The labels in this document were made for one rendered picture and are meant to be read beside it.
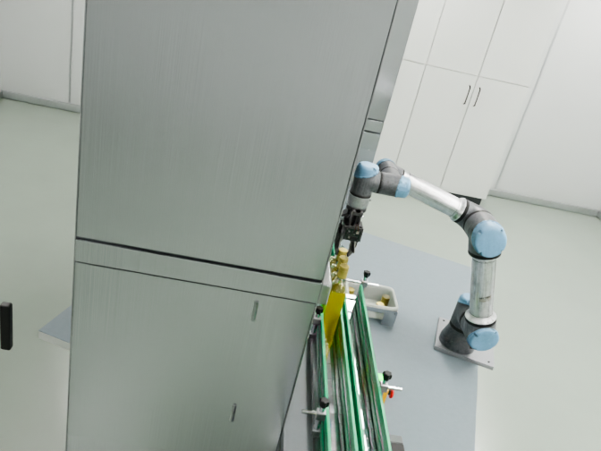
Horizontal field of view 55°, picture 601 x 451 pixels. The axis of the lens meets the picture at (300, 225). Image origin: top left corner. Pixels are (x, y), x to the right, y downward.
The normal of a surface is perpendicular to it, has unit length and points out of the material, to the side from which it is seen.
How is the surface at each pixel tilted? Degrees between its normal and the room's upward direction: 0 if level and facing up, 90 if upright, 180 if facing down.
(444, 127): 90
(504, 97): 90
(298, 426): 0
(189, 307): 90
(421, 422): 0
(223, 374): 90
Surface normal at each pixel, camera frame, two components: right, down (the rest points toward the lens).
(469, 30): 0.00, 0.45
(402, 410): 0.21, -0.88
